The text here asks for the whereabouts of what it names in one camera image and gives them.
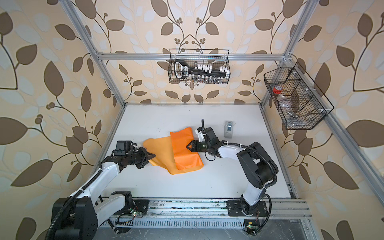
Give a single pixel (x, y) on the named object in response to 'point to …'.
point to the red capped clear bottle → (277, 90)
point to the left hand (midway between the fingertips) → (156, 153)
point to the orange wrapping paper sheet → (171, 153)
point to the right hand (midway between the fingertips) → (191, 148)
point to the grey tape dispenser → (228, 129)
